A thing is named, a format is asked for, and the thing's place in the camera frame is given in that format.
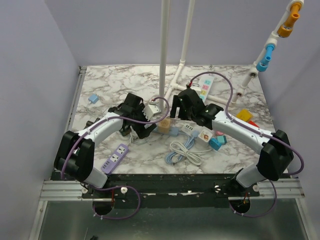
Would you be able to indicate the white cartoon cube adapter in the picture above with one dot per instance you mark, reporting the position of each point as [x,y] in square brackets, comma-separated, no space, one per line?
[205,135]

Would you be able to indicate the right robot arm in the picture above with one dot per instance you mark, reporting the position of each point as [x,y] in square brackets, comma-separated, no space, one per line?
[273,149]

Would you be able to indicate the blue plug adapter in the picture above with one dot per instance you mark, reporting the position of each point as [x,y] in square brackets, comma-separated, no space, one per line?
[215,144]

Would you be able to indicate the red cube socket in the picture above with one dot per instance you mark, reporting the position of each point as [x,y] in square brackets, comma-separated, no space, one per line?
[253,123]

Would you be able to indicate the black metal base rail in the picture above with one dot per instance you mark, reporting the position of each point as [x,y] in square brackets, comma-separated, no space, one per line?
[168,191]

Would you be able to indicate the light blue charger plug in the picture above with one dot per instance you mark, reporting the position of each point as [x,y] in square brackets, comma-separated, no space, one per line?
[93,98]

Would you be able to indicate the white round plug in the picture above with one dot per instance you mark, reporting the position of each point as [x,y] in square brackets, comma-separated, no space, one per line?
[193,157]

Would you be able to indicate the teal plug adapter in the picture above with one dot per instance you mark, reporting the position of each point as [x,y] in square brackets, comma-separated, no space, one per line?
[222,139]

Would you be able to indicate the yellow cube socket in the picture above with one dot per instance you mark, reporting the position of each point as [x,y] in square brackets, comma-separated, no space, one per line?
[244,115]

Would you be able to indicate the orange pipe fitting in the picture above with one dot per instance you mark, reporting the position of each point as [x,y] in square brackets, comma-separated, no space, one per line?
[287,26]

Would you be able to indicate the blue pipe fitting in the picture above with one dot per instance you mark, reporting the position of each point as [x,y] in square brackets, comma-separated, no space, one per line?
[264,62]

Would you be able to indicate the purple USB power strip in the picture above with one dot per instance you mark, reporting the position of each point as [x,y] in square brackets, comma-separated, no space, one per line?
[115,158]

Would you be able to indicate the white PVC pipe frame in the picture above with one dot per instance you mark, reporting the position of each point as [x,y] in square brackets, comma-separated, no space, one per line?
[253,73]

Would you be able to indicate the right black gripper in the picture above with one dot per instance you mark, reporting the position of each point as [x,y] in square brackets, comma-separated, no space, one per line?
[176,103]

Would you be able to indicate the white multicolour power strip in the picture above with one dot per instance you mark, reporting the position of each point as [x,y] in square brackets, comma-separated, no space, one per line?
[205,84]

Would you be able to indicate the wooden cube socket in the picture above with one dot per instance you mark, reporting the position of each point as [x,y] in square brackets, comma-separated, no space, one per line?
[164,126]

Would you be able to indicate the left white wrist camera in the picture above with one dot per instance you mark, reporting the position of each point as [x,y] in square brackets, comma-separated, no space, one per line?
[150,111]

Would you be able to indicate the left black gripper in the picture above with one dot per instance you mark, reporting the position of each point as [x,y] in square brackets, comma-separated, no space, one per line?
[141,130]

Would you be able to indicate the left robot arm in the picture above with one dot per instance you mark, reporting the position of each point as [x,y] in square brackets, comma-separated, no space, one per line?
[75,155]

